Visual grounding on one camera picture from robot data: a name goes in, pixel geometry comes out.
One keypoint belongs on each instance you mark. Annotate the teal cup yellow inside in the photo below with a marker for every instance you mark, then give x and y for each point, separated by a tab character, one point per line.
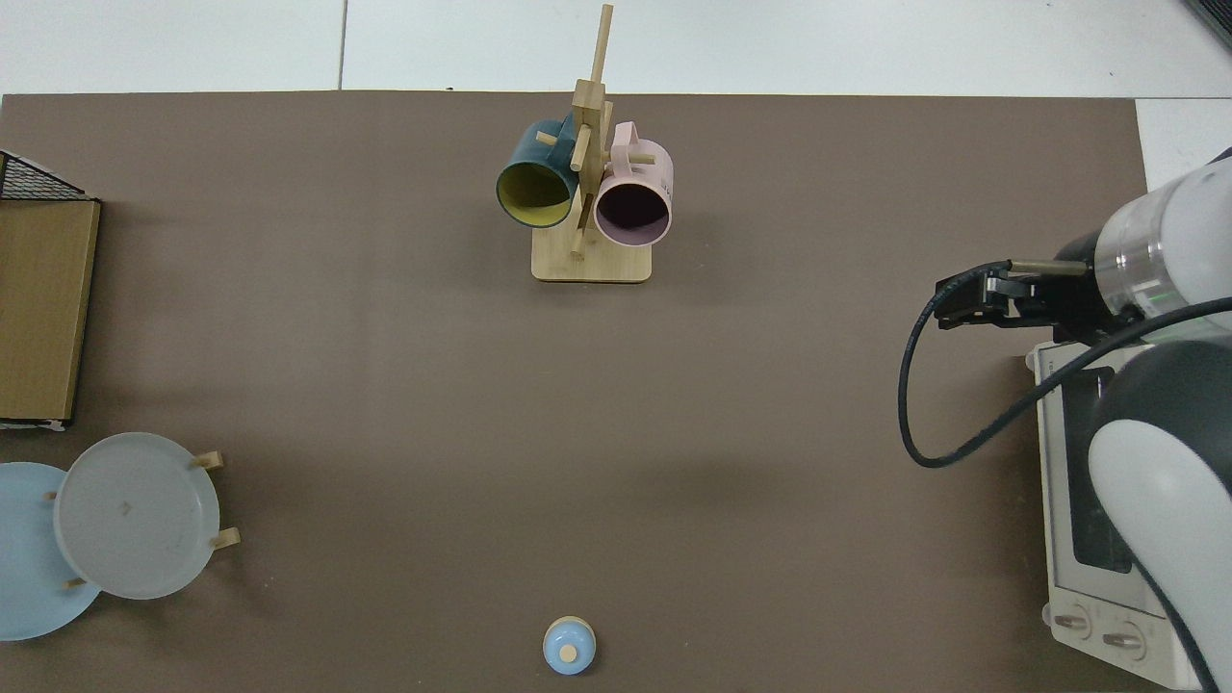
534	159

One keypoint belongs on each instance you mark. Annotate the grey plate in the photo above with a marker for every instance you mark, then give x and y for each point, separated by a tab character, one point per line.
135	520

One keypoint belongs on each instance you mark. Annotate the pink cup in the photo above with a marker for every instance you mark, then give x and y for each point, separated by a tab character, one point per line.
640	183

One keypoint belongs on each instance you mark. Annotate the wooden plate rack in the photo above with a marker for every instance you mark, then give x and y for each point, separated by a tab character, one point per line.
214	460

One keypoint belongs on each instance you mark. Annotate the dark grey flat object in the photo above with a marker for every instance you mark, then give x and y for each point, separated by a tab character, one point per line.
1218	14

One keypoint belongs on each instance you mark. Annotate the light blue plate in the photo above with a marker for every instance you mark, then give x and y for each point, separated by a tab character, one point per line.
29	577

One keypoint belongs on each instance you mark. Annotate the pale toaster oven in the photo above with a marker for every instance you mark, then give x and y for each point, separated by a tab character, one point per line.
1078	597

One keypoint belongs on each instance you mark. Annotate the wooden cup stand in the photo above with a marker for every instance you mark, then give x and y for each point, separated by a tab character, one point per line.
592	262

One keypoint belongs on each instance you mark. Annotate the brown table cloth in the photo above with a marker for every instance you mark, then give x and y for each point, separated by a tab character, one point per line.
481	433

